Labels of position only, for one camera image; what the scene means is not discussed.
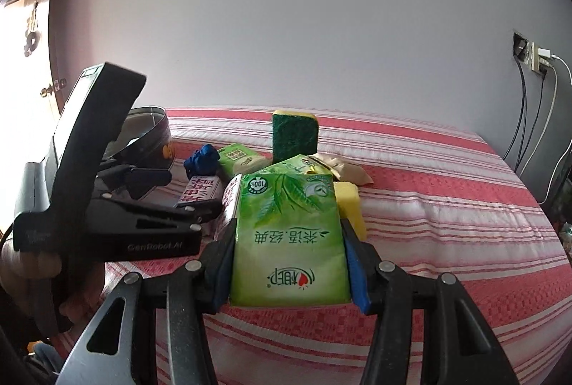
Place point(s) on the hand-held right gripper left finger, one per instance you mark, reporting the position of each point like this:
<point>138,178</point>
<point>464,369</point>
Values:
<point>220,277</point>

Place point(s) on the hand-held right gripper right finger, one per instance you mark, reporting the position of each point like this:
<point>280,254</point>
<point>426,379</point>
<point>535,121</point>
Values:
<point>357,277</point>

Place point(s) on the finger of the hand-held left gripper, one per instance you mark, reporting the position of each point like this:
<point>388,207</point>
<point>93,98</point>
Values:
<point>134,213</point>
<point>147,178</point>

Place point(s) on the round metal tin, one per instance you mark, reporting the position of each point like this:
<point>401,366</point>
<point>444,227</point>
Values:
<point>156,130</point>

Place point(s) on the white red-print packet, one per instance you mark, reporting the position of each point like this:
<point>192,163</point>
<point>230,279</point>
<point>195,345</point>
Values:
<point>201,190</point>
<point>228,197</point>

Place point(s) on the blue cloth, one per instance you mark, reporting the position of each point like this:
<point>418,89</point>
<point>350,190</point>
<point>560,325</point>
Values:
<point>201,159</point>

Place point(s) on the large green tissue pack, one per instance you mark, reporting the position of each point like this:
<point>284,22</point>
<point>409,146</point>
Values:
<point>286,242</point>

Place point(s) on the person's left hand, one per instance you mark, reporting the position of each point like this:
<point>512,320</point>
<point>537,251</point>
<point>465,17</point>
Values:
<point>31,266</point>

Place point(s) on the small green tissue pack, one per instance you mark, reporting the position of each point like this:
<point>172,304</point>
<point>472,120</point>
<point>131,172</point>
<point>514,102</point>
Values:
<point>241,157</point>

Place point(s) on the beige packet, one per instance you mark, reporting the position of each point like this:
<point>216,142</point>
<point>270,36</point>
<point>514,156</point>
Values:
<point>351,172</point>

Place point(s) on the red striped bedspread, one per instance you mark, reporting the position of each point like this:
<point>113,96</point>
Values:
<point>447,210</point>

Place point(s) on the dark door ornament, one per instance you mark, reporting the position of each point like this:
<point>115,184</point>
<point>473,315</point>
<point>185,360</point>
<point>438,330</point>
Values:
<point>31,41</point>

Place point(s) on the wooden door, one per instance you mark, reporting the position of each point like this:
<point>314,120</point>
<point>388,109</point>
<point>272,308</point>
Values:
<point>56,32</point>

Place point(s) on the white charger plug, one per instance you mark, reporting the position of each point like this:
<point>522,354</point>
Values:
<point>545,53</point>

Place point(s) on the white wall socket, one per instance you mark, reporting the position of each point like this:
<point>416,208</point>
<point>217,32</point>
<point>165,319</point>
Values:
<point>534,59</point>

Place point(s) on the dark wall box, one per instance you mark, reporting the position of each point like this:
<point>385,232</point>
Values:
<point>519,45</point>

